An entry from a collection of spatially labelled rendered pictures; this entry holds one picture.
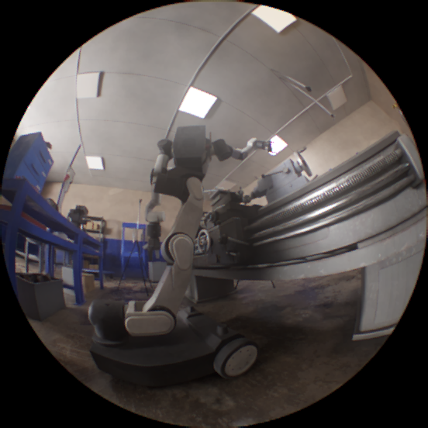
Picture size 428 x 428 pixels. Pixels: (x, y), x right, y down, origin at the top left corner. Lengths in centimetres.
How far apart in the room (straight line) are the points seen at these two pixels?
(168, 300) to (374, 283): 88
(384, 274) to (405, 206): 29
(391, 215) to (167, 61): 314
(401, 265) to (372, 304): 20
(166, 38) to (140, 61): 61
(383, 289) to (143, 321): 96
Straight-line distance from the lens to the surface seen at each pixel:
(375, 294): 74
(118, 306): 64
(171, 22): 297
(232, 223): 86
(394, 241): 57
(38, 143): 131
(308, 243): 75
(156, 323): 60
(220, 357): 56
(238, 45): 295
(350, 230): 71
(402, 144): 74
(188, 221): 66
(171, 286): 61
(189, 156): 79
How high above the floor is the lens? 54
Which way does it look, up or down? 20 degrees up
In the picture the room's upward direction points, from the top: 6 degrees counter-clockwise
